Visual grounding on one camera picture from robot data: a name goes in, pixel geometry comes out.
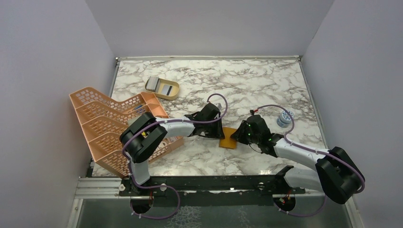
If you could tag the loose striped card in tray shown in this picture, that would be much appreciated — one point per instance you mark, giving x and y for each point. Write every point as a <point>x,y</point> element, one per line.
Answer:
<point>166,89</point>

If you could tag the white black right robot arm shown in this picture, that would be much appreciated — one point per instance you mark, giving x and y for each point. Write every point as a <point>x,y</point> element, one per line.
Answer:
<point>331,172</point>

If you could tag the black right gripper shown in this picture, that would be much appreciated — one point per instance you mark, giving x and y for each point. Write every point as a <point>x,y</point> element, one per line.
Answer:
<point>238,134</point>

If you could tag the aluminium table frame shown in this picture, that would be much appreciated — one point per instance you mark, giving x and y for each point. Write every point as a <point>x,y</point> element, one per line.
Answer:
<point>240,89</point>

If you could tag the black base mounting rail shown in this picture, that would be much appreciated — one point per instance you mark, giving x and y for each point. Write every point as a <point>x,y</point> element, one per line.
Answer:
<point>205,191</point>

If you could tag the yellow leather card holder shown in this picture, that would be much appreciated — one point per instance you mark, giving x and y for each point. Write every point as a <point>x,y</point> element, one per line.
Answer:
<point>228,142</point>

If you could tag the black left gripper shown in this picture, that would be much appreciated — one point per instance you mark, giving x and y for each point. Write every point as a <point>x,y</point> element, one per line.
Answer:
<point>218,134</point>

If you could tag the beige oval plastic tray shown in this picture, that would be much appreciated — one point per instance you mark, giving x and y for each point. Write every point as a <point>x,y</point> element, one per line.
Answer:
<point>174,92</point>

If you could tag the blue white small jar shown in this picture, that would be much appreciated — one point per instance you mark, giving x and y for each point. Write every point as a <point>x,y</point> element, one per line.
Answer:
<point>285,118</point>

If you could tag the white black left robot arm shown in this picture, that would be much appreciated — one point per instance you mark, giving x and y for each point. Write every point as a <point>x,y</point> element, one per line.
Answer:
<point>141,139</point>

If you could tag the stack of grey cards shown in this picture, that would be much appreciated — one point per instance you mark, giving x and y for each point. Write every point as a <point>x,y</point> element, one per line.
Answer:
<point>152,84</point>

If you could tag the pink plastic desk organizer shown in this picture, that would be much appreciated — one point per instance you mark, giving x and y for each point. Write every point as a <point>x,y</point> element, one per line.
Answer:
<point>104,119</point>

